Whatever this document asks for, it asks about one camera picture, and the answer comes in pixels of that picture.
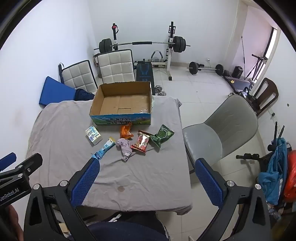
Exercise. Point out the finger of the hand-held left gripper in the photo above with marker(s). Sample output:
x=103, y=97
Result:
x=30, y=163
x=8, y=160

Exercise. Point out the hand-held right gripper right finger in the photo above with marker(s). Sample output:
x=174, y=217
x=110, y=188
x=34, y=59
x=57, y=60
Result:
x=209, y=183

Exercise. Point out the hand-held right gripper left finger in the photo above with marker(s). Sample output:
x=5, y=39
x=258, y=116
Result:
x=85, y=180

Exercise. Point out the blue white snack stick packet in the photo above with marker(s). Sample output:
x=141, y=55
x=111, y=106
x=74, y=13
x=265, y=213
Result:
x=104, y=148

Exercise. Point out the pink grey sock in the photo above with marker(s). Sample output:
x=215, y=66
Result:
x=126, y=149

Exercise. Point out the orange snack packet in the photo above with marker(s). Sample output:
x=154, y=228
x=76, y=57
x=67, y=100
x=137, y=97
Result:
x=126, y=132

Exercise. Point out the green snack packet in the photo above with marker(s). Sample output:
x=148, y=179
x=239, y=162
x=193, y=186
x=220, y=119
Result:
x=161, y=135

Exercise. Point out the red snack packet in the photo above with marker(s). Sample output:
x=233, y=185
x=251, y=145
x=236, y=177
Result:
x=141, y=141

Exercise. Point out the cardboard box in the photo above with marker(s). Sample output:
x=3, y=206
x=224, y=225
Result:
x=120, y=102

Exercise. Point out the grey shell chair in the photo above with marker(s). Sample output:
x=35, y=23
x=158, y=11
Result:
x=222, y=129

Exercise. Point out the grey tablecloth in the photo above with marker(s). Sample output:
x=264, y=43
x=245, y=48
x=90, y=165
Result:
x=150, y=180

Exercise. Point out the blue jacket on rack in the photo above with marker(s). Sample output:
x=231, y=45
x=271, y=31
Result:
x=272, y=176

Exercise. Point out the person's dark trousers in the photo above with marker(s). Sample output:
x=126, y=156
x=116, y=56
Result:
x=129, y=229

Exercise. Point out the blue foam mat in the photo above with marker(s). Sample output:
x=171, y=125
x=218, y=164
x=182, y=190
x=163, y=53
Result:
x=56, y=91

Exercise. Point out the orange bag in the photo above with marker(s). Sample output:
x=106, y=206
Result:
x=291, y=178

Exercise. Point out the black upright poles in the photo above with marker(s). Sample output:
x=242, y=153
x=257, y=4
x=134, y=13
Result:
x=275, y=133

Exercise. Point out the dark blue jacket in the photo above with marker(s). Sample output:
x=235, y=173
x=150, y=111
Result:
x=83, y=95

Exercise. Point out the black blue pole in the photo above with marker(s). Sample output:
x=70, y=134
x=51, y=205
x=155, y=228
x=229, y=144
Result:
x=60, y=71

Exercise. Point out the small white padded chair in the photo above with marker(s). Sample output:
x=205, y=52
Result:
x=78, y=75

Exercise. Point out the chrome dumbbell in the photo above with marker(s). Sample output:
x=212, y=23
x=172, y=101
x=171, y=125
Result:
x=162, y=93
x=158, y=89

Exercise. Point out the black exercise machine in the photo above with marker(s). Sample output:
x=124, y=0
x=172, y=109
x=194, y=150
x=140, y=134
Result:
x=238, y=83

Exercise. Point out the brown wooden chair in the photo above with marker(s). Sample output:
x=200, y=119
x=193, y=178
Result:
x=269, y=92

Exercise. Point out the black speaker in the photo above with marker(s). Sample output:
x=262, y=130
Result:
x=237, y=72

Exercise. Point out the short barbell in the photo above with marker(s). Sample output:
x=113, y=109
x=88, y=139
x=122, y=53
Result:
x=193, y=68

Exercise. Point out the large white padded chair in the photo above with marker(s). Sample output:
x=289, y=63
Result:
x=115, y=67

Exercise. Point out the black blue weight bench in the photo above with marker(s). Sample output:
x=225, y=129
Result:
x=144, y=74

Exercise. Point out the black tripod stand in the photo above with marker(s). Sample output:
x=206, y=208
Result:
x=257, y=62

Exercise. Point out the white barbell rack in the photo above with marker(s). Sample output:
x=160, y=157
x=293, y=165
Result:
x=170, y=53

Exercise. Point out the long barbell with black plates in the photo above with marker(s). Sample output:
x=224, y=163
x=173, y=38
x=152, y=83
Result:
x=138, y=43

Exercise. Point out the window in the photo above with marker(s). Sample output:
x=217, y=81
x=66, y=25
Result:
x=272, y=41

